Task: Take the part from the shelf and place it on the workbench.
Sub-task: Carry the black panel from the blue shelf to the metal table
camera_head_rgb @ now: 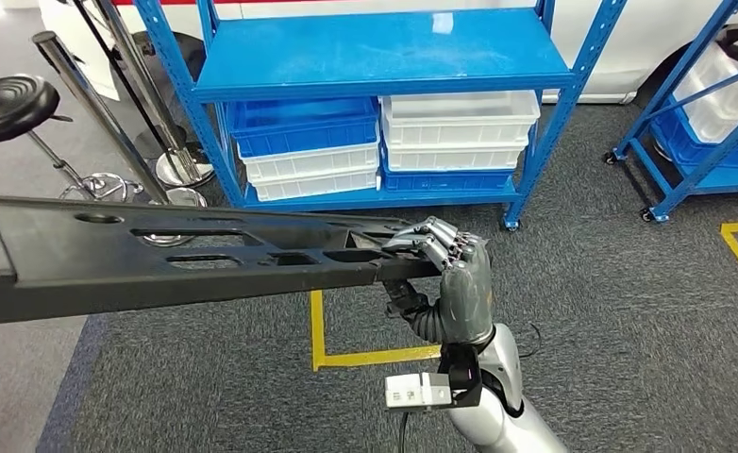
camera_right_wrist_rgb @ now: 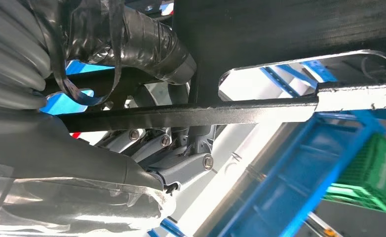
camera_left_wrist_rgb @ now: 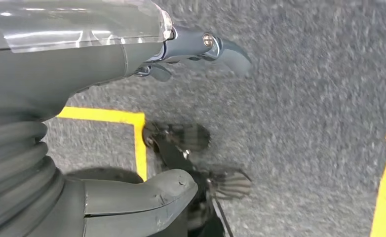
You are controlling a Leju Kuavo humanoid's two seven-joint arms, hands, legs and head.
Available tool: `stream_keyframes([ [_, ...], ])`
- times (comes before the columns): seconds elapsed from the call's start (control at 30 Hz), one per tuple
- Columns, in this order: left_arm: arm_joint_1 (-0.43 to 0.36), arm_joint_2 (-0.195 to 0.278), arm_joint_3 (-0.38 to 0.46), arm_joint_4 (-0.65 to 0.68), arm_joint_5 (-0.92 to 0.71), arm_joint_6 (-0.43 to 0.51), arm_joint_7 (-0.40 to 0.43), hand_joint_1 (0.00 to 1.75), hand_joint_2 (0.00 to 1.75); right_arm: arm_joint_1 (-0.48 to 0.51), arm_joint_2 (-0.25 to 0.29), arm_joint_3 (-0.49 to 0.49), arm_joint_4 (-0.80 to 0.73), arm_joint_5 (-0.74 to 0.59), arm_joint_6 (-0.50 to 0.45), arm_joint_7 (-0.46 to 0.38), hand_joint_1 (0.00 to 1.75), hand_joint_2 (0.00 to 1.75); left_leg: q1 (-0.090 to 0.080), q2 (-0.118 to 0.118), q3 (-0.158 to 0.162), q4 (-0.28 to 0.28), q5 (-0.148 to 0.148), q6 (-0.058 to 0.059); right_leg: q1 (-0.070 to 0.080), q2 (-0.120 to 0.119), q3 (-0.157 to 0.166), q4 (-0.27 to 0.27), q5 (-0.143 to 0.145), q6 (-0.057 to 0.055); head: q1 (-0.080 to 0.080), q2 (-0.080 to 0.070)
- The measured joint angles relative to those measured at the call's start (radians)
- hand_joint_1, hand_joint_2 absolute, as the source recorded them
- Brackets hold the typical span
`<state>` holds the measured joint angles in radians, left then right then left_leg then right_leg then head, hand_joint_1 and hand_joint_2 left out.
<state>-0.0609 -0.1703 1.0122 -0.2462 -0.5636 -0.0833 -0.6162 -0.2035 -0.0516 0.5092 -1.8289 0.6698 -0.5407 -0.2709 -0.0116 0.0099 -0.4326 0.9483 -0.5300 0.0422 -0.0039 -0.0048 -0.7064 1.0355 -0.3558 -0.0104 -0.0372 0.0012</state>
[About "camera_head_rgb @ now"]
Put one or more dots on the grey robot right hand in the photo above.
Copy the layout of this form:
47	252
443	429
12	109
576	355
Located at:
466	300

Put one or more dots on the long black plastic part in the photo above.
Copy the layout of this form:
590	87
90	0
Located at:
62	275

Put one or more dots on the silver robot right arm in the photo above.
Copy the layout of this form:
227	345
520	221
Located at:
506	425

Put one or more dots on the blue metal shelf rack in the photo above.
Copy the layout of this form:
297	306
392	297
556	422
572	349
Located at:
719	178
375	50

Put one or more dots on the white plastic bin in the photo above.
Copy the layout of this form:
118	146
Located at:
713	122
309	164
313	186
735	81
459	125
456	157

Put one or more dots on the blue plastic bin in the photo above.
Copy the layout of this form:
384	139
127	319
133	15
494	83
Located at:
306	134
688	147

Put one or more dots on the black round stool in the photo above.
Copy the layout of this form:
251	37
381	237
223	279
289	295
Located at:
9	106

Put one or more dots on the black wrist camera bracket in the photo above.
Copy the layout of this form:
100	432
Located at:
466	375

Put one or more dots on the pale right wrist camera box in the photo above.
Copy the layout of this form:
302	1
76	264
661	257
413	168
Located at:
416	391

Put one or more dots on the chrome stanchion post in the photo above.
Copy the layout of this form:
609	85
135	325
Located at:
94	106
184	169

